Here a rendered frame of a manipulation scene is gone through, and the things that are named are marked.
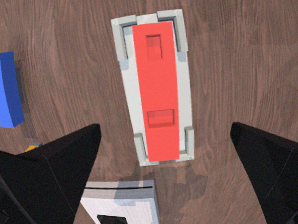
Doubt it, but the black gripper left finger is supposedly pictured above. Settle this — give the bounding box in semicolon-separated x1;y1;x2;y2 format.
0;123;101;224

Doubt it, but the blue rectangular block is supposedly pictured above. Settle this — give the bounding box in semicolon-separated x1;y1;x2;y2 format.
0;51;25;128

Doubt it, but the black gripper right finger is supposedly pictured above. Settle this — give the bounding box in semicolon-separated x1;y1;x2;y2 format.
230;123;298;224

